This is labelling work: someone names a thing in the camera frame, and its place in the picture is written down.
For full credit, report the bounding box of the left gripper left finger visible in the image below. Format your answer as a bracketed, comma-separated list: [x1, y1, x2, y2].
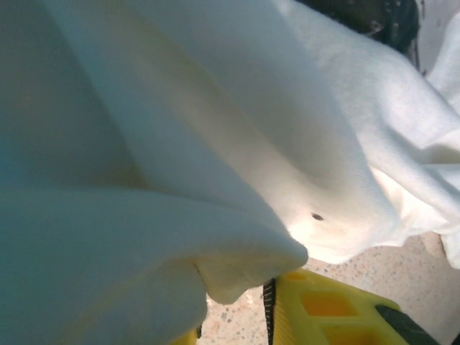
[172, 325, 203, 345]

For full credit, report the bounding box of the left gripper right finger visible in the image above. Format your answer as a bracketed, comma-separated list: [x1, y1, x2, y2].
[263, 269, 441, 345]

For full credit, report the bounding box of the white t-shirt with black print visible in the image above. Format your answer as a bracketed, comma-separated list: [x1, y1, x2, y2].
[0, 0, 460, 345]

